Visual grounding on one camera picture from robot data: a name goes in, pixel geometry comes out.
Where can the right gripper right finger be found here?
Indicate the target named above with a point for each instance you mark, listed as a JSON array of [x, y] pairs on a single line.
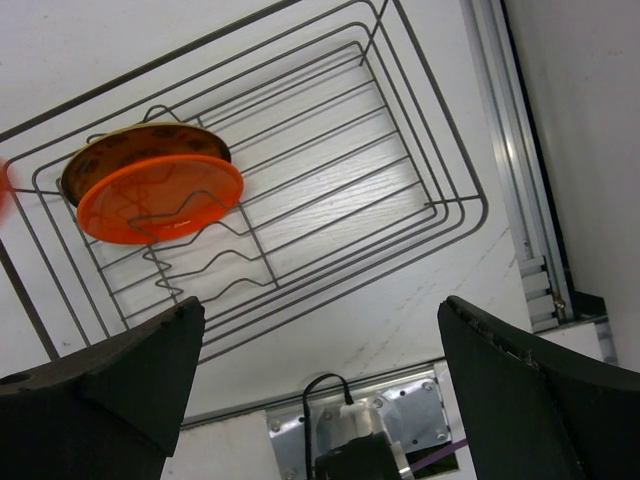
[[532, 409]]

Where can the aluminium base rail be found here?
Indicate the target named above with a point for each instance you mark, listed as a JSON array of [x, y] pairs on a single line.
[[246, 421]]

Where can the metal wire dish rack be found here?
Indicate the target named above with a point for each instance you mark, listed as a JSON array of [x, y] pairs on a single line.
[[357, 183]]

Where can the orange plastic plate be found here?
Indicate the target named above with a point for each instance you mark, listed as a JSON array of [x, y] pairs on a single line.
[[160, 199], [6, 189]]

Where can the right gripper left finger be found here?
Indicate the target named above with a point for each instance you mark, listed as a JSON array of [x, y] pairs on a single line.
[[109, 411]]

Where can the yellow brown plate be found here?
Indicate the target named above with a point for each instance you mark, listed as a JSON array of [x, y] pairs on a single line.
[[124, 147]]

